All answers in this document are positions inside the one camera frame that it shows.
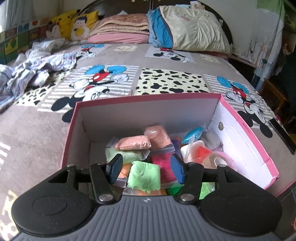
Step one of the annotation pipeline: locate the folded peach quilted blanket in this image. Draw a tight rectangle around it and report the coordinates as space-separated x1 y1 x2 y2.
89 14 150 38

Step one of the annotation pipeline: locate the crumpled white cloth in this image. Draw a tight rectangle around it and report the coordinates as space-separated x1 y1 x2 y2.
25 38 65 59

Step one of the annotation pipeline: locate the colourful foam wall padding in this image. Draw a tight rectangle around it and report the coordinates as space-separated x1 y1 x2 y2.
0 20 59 65

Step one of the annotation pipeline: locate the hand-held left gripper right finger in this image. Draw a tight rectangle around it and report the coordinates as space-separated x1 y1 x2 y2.
170 153 243 205

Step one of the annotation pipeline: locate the pink cardboard box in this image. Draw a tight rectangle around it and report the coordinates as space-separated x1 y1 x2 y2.
60 93 289 198

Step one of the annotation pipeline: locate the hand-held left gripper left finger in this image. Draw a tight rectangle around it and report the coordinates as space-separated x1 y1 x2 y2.
47 153 123 205

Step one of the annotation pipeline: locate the dark wooden headboard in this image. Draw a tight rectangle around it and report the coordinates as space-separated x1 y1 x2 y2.
79 0 234 48

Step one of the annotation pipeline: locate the tree printed fabric wardrobe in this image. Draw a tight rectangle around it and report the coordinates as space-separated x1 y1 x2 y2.
249 0 285 91

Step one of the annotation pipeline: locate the white plush toy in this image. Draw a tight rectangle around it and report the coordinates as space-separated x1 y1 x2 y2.
46 23 61 39

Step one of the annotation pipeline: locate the cartoon mouse printed blanket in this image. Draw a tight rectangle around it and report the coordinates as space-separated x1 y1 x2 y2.
0 42 296 232

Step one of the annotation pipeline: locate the dark jacket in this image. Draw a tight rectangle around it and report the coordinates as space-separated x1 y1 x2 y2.
275 53 296 112

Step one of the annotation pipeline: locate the pile of coloured clay packets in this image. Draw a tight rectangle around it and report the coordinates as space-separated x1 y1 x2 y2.
105 125 229 200

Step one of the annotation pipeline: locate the pink pillow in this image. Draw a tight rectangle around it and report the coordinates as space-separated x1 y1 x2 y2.
87 32 150 45

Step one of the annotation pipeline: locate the crumpled striped cloth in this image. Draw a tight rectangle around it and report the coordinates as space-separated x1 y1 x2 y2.
0 52 78 112

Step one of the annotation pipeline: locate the cream and blue pillow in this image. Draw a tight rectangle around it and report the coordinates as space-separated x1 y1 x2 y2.
147 5 233 54

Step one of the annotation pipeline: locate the light green clay packet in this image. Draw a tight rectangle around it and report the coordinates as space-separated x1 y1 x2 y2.
126 161 162 193

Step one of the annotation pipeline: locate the wooden stool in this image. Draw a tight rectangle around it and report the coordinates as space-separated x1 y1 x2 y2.
261 78 289 126

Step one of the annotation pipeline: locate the yellow cartoon cushion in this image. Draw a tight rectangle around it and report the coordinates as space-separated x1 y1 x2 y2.
70 10 99 42

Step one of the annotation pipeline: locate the yellow plush toy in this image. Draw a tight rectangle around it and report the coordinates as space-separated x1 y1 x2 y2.
51 10 78 40

